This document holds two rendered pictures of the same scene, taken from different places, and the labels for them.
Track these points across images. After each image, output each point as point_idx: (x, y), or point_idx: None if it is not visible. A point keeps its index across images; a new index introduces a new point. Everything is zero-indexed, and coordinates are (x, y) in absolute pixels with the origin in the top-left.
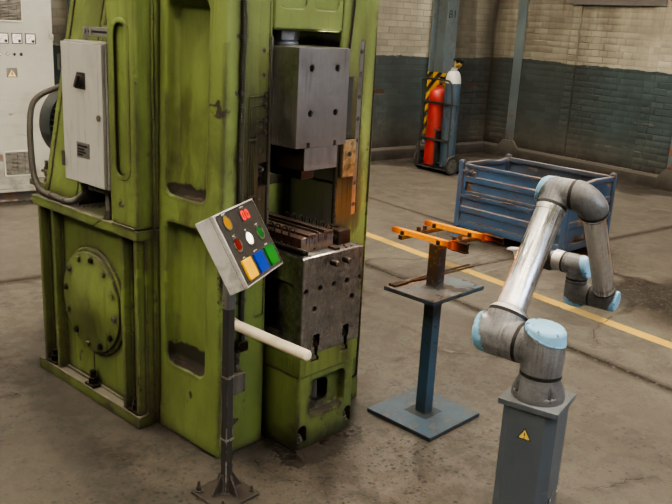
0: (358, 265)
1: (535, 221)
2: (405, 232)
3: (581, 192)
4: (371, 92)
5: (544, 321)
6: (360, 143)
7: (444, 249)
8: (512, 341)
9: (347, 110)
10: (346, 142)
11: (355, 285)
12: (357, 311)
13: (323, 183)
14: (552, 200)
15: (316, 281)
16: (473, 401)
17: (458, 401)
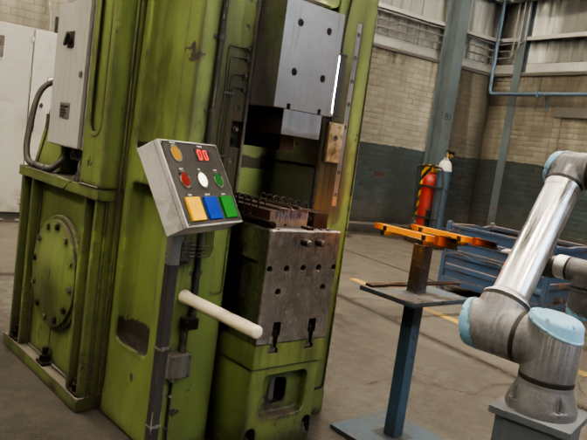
0: (333, 253)
1: (544, 197)
2: (388, 228)
3: None
4: (365, 81)
5: (554, 312)
6: (348, 132)
7: (430, 251)
8: (511, 332)
9: (337, 89)
10: (333, 125)
11: (328, 276)
12: (328, 306)
13: (305, 168)
14: (566, 175)
15: (282, 259)
16: (449, 433)
17: (432, 430)
